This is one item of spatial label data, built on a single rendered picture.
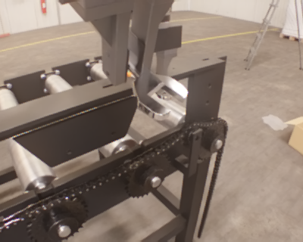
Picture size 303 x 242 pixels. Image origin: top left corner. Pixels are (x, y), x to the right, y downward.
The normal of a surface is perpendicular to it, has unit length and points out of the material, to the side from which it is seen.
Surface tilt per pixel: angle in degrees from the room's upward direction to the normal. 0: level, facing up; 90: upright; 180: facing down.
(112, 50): 98
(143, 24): 98
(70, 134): 90
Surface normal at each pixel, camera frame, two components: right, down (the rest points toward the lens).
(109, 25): 0.58, 0.72
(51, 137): 0.61, 0.42
